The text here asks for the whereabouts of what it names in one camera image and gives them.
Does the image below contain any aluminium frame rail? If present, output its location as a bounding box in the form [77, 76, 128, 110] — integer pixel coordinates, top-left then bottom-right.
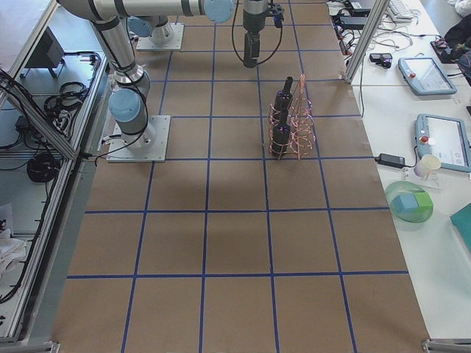
[0, 0, 111, 343]

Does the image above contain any copper wire wine basket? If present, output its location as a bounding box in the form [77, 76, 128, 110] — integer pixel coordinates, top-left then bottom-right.
[269, 73, 316, 160]

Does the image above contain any black power brick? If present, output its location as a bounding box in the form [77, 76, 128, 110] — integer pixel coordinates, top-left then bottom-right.
[375, 153, 406, 169]

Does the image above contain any dark bottle in basket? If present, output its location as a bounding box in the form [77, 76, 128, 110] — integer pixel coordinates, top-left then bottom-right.
[271, 110, 291, 157]
[274, 76, 293, 112]

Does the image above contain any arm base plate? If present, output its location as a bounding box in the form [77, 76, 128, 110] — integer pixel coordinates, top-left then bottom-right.
[136, 23, 185, 51]
[106, 115, 171, 163]

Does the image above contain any far teach pendant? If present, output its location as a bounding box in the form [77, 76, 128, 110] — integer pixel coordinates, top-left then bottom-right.
[397, 57, 457, 96]

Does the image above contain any green plastic bowl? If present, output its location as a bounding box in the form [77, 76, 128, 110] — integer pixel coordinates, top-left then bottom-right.
[385, 181, 433, 223]

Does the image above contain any teal board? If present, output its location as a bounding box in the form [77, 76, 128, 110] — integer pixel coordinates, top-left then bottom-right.
[450, 204, 471, 251]

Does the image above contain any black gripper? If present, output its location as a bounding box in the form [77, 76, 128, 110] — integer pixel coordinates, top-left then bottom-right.
[266, 1, 284, 18]

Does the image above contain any paper cup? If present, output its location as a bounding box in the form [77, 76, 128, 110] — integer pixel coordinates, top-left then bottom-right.
[414, 154, 441, 178]

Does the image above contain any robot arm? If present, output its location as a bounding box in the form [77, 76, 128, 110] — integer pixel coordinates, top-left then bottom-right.
[60, 1, 155, 148]
[59, 1, 284, 75]

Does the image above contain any teach pendant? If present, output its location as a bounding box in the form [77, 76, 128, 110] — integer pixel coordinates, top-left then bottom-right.
[415, 114, 470, 173]
[397, 57, 457, 96]

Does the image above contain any blue cube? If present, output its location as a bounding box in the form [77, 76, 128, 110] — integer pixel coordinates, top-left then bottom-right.
[390, 193, 415, 216]

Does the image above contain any green cube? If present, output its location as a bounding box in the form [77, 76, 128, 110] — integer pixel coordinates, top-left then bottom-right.
[412, 191, 433, 213]

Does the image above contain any black box on floor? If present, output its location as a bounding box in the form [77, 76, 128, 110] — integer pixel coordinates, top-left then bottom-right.
[25, 27, 65, 78]

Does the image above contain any near teach pendant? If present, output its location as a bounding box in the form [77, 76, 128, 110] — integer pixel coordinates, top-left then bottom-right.
[415, 114, 470, 173]

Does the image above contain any aluminium frame post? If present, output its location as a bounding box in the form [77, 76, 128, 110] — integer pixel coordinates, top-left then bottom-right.
[344, 0, 389, 84]

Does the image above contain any black braided left cable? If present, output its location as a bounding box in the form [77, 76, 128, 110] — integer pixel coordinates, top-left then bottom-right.
[231, 7, 284, 68]

